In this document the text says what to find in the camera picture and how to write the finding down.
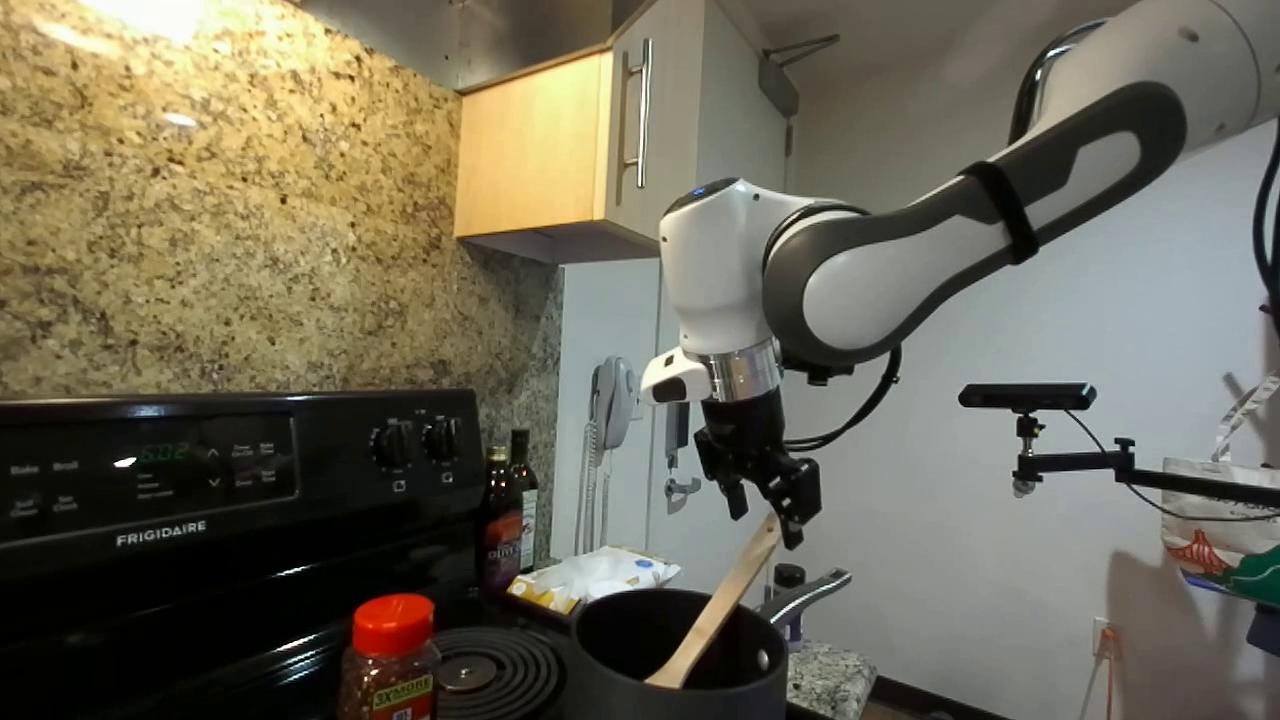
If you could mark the dark olive oil bottle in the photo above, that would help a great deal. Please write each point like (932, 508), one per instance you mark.
(530, 496)

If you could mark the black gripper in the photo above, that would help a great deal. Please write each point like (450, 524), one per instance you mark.
(745, 440)

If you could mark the black electric stove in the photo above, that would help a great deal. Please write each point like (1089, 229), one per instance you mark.
(196, 557)

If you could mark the black capped seasoning jar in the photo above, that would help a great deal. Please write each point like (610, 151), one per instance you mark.
(786, 581)

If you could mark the dark vinegar bottle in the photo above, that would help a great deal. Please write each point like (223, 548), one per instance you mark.
(502, 524)

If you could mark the wooden upper cabinet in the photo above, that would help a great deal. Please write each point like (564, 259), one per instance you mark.
(583, 158)

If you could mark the wooden spoon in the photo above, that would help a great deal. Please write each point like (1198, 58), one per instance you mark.
(717, 611)

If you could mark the red capped spice jar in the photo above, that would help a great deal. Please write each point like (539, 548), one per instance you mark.
(388, 667)

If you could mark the white plastic bag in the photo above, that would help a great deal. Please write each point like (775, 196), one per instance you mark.
(591, 577)

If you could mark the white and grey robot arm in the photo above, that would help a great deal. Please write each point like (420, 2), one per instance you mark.
(765, 283)

